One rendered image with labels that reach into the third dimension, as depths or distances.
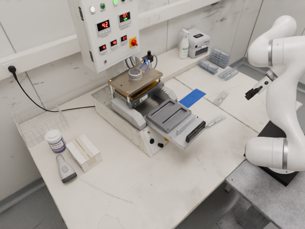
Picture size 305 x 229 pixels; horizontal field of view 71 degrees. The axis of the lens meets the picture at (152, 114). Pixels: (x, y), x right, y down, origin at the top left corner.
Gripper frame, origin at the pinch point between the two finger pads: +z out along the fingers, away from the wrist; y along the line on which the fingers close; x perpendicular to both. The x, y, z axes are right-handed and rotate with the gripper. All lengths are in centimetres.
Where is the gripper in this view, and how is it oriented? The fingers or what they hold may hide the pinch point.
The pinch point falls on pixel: (247, 96)
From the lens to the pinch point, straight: 141.6
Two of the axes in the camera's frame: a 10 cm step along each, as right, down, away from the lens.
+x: -6.6, -7.5, 0.9
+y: 4.0, -2.5, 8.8
